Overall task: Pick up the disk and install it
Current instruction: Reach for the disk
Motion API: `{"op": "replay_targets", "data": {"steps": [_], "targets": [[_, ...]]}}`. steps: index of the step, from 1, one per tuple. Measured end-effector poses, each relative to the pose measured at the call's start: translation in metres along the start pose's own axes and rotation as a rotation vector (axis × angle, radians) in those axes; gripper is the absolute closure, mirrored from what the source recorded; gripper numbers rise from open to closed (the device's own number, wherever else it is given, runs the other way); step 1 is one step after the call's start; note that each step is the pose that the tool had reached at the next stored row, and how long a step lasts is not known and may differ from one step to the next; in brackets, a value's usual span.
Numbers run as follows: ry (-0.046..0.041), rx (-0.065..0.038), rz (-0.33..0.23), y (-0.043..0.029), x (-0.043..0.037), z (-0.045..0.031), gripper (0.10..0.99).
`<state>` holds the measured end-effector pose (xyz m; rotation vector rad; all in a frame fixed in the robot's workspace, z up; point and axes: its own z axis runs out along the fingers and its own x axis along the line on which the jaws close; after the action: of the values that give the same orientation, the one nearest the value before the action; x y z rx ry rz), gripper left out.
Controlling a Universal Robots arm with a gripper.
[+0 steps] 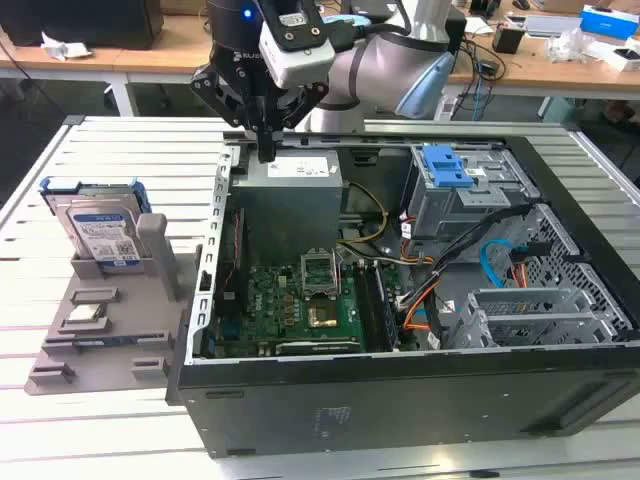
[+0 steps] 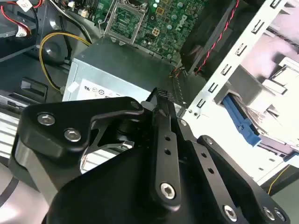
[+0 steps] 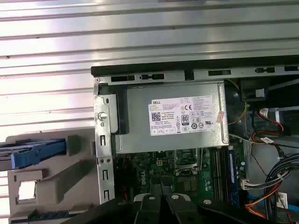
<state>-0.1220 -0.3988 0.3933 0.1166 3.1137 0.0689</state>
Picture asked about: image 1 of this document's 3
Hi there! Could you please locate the grey flat box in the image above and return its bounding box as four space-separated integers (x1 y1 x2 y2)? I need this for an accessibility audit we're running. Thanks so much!
524 14 584 39

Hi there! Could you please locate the blue data wire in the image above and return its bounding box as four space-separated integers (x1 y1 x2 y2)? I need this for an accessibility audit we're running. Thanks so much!
479 239 516 289

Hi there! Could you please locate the black camera cable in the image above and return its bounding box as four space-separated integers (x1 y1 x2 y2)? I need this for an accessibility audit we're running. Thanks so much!
332 0 416 51

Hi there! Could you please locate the metal socket cover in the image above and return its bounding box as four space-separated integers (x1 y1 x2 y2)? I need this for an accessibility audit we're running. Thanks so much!
298 247 341 301

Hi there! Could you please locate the grey parts rack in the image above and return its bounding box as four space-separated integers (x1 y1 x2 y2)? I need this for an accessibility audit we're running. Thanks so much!
23 212 201 396

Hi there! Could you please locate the blue RAM stick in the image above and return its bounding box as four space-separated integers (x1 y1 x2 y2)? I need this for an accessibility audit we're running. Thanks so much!
72 333 141 347

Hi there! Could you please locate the wire locking lever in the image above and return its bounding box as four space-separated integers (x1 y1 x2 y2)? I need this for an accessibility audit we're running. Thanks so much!
333 245 347 296

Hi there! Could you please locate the pale green bin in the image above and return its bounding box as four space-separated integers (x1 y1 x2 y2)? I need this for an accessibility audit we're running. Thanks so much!
542 97 576 126

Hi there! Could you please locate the black tower with cables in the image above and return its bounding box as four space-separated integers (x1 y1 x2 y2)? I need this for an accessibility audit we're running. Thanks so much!
444 9 469 56

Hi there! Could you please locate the CPU socket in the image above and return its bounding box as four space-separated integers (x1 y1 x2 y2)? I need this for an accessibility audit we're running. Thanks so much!
305 297 341 331

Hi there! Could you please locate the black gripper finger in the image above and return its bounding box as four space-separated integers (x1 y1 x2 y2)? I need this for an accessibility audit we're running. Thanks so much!
189 65 270 164
268 82 330 164

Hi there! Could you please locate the grey optical drive cage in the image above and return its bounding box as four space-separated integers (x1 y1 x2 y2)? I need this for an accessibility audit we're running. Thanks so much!
402 144 544 264

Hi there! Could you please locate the installed RAM stick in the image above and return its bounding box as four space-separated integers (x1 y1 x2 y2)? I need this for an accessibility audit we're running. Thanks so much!
373 263 401 350

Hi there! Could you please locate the black graphics card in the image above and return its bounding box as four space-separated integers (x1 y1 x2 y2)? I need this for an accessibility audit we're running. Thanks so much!
257 337 361 357

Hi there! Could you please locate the blue and white box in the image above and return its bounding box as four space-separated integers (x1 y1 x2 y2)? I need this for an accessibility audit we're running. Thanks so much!
578 3 640 41

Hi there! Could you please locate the blue plastic drive latch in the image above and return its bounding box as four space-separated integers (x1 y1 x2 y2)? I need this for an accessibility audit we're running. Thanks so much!
422 143 474 189

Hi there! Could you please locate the orange power wire with plug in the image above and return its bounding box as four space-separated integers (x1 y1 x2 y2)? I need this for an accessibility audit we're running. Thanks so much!
509 241 551 290

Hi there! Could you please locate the wooden desk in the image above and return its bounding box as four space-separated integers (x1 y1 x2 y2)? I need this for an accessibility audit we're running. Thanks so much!
0 9 640 101

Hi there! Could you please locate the grey power supply unit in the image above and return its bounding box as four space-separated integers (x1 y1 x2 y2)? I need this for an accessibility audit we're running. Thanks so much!
229 149 350 254

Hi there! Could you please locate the black open PC case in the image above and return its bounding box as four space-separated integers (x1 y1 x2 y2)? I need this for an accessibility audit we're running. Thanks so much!
164 130 640 460

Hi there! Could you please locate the crumpled white paper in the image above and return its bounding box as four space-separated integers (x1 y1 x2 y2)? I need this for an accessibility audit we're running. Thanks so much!
40 30 94 62

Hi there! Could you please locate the white power strip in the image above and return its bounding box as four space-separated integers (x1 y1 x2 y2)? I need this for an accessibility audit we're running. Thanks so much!
433 97 461 121

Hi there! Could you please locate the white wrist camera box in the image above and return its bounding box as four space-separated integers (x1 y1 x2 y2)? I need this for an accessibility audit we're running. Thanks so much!
257 0 336 90

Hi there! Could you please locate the yellow wire bundle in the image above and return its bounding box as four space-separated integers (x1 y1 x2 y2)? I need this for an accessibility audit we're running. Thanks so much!
337 182 390 246

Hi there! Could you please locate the small black box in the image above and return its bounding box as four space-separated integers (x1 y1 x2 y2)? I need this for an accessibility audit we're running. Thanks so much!
492 25 526 55

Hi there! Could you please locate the hard disk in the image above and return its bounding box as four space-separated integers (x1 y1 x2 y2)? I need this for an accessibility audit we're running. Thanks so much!
39 175 152 274

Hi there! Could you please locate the black cable bundle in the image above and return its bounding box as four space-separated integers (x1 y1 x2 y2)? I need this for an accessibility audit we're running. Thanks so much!
399 202 544 311

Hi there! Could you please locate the clear plastic bag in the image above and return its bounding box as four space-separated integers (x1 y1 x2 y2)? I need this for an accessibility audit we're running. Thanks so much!
544 27 591 64

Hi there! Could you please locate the silver CPU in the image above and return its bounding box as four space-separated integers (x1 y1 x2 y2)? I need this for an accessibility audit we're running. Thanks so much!
67 302 107 322

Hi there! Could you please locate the orange flat wire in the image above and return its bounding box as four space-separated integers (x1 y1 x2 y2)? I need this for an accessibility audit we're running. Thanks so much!
401 282 442 334

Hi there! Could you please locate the grey metal disk bay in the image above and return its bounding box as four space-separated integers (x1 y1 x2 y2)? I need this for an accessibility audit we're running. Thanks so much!
444 287 631 349

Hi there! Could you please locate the green motherboard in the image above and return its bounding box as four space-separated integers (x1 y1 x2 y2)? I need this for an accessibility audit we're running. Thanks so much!
207 259 416 359

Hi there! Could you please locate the white open box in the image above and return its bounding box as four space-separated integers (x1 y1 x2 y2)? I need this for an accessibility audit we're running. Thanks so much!
587 42 640 74

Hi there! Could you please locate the large black computer tower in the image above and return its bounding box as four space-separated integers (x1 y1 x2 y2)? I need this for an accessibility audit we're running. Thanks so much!
0 0 164 51

